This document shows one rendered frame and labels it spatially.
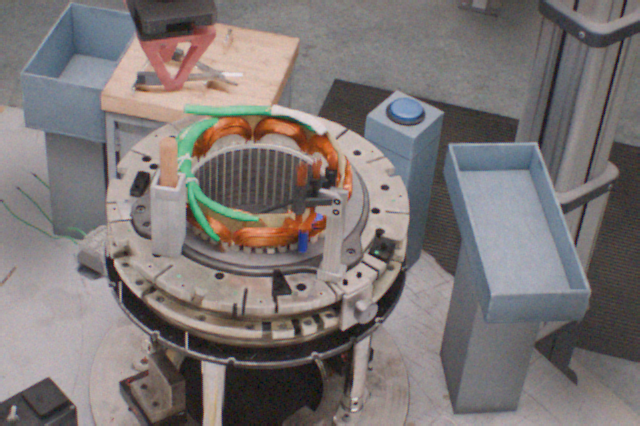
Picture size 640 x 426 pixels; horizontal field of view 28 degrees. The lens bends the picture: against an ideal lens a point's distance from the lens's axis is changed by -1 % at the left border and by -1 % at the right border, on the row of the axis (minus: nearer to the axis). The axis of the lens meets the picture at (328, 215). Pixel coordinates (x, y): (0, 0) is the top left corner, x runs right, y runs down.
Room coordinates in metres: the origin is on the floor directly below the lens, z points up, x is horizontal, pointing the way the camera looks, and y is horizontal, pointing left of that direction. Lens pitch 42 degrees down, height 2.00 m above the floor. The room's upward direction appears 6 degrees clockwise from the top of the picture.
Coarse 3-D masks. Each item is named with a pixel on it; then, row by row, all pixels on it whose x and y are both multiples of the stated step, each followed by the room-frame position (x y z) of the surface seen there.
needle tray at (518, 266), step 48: (480, 144) 1.20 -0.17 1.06; (528, 144) 1.21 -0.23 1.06; (480, 192) 1.16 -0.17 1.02; (528, 192) 1.17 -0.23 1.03; (480, 240) 1.07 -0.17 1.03; (528, 240) 1.08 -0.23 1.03; (480, 288) 0.98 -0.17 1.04; (528, 288) 1.00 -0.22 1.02; (576, 288) 1.00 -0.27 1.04; (480, 336) 1.03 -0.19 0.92; (528, 336) 1.04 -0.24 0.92; (480, 384) 1.03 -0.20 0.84
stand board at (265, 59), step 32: (224, 32) 1.38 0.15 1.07; (256, 32) 1.38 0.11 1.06; (128, 64) 1.29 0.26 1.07; (224, 64) 1.31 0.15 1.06; (256, 64) 1.31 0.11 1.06; (288, 64) 1.32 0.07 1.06; (128, 96) 1.22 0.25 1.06; (160, 96) 1.23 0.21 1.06; (192, 96) 1.24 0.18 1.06; (224, 96) 1.24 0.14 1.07; (256, 96) 1.25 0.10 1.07
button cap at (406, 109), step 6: (396, 102) 1.29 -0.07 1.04; (402, 102) 1.29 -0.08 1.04; (408, 102) 1.29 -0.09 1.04; (414, 102) 1.29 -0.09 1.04; (390, 108) 1.28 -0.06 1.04; (396, 108) 1.28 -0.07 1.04; (402, 108) 1.28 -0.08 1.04; (408, 108) 1.28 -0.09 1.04; (414, 108) 1.28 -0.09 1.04; (420, 108) 1.28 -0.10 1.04; (396, 114) 1.27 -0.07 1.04; (402, 114) 1.27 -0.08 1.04; (408, 114) 1.27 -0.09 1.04; (414, 114) 1.27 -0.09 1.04; (420, 114) 1.28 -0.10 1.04; (408, 120) 1.26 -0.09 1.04
